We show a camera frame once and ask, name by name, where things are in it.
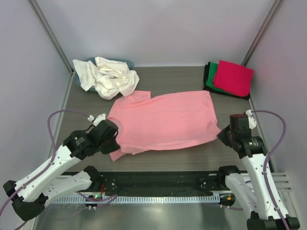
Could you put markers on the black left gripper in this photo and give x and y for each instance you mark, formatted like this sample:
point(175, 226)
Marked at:
point(114, 146)

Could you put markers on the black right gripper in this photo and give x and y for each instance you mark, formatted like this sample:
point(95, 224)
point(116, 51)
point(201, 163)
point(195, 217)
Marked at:
point(221, 136)

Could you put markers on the pink t-shirt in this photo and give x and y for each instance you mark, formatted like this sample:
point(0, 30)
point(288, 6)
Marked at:
point(165, 122)

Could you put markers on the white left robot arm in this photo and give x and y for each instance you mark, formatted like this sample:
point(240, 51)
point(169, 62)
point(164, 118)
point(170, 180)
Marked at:
point(32, 194)

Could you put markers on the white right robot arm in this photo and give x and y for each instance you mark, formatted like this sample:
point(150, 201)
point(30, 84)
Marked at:
point(261, 203)

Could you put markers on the folded magenta t-shirt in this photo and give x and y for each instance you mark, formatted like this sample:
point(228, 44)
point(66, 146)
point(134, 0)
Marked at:
point(233, 78)

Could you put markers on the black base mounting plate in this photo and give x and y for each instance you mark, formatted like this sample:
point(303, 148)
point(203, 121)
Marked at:
point(160, 184)

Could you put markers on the folded green t-shirt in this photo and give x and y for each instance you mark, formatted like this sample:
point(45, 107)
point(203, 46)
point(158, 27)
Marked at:
point(212, 71)

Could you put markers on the white crumpled t-shirt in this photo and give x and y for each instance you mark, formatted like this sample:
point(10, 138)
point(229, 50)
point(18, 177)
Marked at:
point(110, 78)

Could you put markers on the folded black t-shirt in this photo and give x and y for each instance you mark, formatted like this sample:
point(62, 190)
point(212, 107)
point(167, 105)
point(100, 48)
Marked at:
point(205, 77)

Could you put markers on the teal plastic basket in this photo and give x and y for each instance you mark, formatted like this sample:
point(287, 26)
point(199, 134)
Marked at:
point(76, 78)

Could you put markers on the slotted grey cable duct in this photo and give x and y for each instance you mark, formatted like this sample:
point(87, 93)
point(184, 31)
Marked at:
point(77, 199)

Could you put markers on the aluminium frame rail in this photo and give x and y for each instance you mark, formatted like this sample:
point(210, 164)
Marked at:
point(281, 181)

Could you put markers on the right aluminium corner post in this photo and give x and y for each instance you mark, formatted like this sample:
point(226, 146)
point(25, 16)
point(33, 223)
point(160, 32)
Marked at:
point(262, 30)

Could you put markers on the aluminium corner post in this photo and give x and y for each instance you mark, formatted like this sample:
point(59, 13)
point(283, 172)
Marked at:
point(262, 30)
point(43, 20)

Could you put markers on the left aluminium corner post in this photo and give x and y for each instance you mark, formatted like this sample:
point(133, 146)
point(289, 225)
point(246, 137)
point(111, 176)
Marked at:
point(43, 20)

